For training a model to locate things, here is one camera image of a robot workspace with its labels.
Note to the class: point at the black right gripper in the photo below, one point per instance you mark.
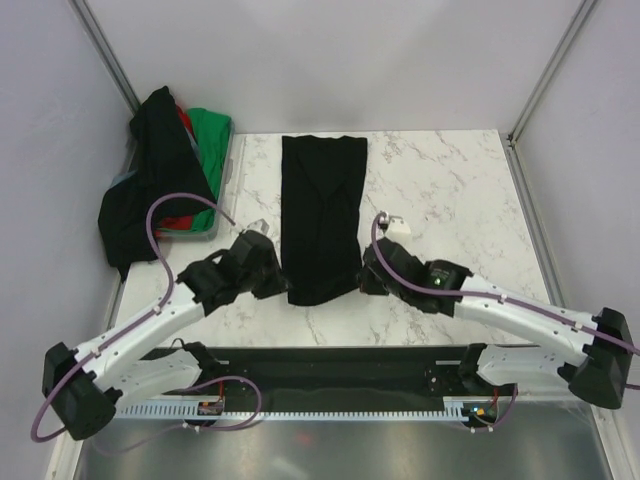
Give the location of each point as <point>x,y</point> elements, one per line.
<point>367,284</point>

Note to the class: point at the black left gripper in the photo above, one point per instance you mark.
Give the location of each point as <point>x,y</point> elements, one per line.
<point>278,283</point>

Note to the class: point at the black t shirt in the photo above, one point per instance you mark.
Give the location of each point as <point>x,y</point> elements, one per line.
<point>321,191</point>
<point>166,164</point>

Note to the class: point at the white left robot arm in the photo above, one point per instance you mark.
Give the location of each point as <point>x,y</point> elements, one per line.
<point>125,360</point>

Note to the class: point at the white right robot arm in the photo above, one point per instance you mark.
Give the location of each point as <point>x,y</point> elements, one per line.
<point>590,355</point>

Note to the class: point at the clear plastic bin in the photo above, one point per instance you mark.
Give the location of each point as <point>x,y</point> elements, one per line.
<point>178,152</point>

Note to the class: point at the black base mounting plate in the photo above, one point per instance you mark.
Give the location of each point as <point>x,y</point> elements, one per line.
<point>425,371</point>

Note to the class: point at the green t shirt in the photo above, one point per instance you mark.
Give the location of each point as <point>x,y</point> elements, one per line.
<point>212,133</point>

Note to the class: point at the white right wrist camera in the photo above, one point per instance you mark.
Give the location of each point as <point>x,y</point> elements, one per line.
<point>394,227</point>

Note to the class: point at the aluminium front rail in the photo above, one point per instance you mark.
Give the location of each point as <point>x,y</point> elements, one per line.
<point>481,370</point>

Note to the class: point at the white slotted cable duct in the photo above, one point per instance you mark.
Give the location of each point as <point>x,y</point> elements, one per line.
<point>322,407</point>

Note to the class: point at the left aluminium frame post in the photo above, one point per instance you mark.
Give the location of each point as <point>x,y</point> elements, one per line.
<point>92,27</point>

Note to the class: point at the aluminium frame post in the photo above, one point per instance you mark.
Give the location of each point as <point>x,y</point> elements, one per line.
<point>92,27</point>
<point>560,53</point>

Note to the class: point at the right aluminium frame post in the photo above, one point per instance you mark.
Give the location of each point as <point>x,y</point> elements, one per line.
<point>560,53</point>

